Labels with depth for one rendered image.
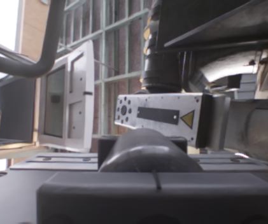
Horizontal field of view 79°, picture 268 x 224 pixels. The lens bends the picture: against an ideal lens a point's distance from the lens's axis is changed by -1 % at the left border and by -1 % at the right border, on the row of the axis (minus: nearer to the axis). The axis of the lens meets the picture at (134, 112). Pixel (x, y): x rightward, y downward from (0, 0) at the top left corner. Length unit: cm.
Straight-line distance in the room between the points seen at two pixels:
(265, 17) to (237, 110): 12
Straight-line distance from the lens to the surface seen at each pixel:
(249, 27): 31
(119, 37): 358
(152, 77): 43
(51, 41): 56
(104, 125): 311
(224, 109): 25
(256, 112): 29
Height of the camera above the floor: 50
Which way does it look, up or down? 56 degrees up
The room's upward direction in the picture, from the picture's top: 99 degrees clockwise
